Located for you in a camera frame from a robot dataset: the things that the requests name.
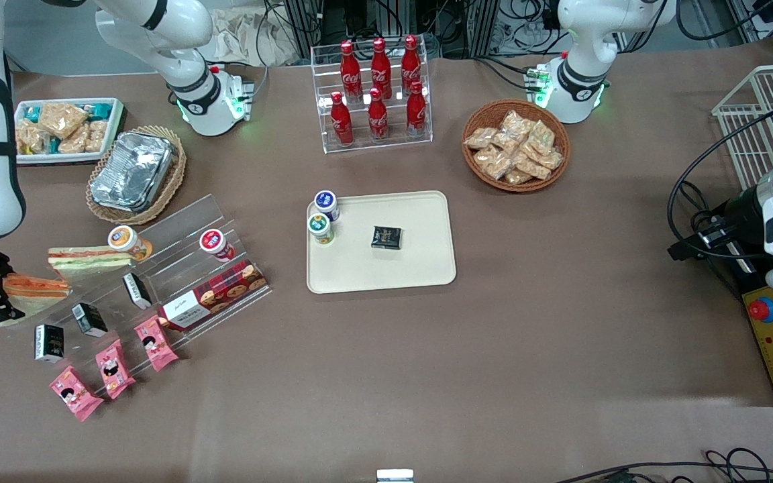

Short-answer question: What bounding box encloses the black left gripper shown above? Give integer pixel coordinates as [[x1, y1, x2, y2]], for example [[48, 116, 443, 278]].
[[667, 186, 770, 263]]

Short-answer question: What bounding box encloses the triangle sandwich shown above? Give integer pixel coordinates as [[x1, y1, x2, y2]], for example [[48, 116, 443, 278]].
[[46, 245, 134, 280], [0, 272, 72, 328]]

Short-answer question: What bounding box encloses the white rectangular snack tray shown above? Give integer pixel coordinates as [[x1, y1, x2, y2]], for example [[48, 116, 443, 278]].
[[13, 97, 126, 166]]

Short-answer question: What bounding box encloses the beige plastic tray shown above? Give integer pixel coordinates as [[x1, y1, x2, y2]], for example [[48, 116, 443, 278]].
[[305, 191, 458, 295]]

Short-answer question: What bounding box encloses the black tissue pack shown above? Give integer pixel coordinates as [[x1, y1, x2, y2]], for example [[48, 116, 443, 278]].
[[70, 302, 109, 338], [122, 271, 153, 311], [34, 324, 66, 364], [370, 225, 404, 252]]

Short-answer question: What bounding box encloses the pink snack packet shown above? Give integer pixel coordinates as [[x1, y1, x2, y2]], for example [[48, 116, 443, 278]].
[[95, 339, 137, 401], [48, 366, 105, 423], [133, 315, 180, 372]]

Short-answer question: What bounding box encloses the orange lid gum bottle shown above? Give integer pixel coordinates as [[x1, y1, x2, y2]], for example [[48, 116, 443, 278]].
[[107, 225, 154, 263]]

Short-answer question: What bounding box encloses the silver foil container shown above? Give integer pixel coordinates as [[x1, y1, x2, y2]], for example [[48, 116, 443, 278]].
[[91, 130, 176, 213]]

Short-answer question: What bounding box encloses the clear acrylic step shelf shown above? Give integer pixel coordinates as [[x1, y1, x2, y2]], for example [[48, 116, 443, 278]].
[[23, 194, 274, 378]]

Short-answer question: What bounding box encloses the oval tan wicker basket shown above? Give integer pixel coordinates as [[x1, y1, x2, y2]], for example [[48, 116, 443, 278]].
[[85, 124, 188, 226]]

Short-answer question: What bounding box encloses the red plaid cookie box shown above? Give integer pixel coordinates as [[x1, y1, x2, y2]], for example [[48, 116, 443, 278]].
[[158, 260, 270, 331]]

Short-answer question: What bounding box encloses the red lid gum bottle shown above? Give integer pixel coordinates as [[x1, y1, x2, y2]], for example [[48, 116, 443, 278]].
[[199, 228, 237, 262]]

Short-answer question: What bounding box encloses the round brown wicker basket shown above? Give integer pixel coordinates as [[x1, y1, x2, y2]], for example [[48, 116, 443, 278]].
[[461, 99, 572, 195]]

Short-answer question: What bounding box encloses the red cola bottle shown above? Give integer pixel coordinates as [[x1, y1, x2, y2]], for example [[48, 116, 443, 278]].
[[405, 81, 428, 139], [367, 87, 390, 142], [370, 38, 393, 101], [329, 91, 355, 147], [340, 40, 363, 103], [401, 35, 423, 96]]

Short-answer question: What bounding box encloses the clear acrylic bottle rack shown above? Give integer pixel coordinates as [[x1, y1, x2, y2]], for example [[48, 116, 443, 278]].
[[310, 36, 433, 156]]

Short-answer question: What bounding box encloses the green lid gum bottle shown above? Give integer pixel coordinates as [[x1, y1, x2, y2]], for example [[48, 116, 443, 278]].
[[306, 213, 336, 246]]

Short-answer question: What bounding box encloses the blue lid gum bottle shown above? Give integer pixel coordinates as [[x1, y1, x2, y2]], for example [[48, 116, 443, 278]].
[[313, 190, 342, 223]]

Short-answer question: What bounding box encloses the beige cloth bag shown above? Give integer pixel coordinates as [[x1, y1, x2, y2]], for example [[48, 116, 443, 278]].
[[209, 5, 301, 69]]

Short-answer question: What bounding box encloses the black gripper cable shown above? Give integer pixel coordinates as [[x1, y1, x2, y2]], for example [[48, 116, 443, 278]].
[[667, 106, 773, 264]]

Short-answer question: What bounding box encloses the white wire basket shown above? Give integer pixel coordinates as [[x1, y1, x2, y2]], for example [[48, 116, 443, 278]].
[[711, 64, 773, 193]]

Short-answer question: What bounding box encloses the black floor cable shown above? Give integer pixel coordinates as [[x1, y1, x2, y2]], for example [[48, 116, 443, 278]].
[[553, 447, 773, 483]]

